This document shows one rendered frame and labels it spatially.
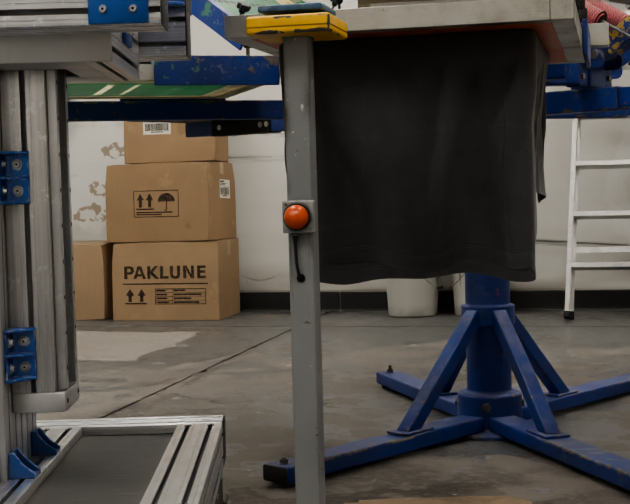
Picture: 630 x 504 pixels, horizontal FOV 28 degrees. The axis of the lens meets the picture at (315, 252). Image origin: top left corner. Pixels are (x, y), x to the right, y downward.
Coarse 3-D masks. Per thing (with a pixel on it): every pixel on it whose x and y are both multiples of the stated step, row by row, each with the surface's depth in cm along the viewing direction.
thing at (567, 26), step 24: (480, 0) 203; (504, 0) 202; (528, 0) 201; (552, 0) 201; (240, 24) 213; (360, 24) 208; (384, 24) 207; (408, 24) 206; (432, 24) 205; (456, 24) 204; (480, 24) 204; (504, 24) 205; (576, 24) 211; (264, 48) 231; (576, 48) 246
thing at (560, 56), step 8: (520, 24) 206; (528, 24) 206; (536, 24) 206; (544, 24) 206; (552, 24) 208; (400, 32) 212; (408, 32) 212; (416, 32) 213; (424, 32) 213; (432, 32) 213; (440, 32) 214; (448, 32) 214; (456, 32) 214; (464, 32) 215; (536, 32) 217; (544, 32) 218; (552, 32) 218; (544, 40) 230; (552, 40) 231; (544, 48) 244; (552, 48) 245; (560, 48) 245; (552, 56) 260; (560, 56) 261
